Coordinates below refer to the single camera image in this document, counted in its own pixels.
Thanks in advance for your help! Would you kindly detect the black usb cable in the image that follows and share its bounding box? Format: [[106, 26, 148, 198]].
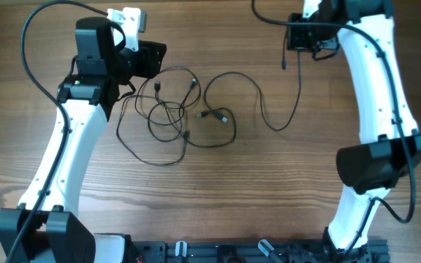
[[195, 28, 303, 149], [115, 65, 202, 167]]

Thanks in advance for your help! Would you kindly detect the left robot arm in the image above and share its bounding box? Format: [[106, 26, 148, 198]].
[[0, 8, 167, 262]]

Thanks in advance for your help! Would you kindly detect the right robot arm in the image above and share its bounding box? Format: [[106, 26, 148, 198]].
[[287, 1, 421, 257]]

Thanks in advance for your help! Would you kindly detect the right black camera cable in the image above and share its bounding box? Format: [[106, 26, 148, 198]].
[[250, 0, 417, 253]]

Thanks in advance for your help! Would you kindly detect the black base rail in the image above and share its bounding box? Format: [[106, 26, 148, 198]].
[[126, 240, 391, 263]]

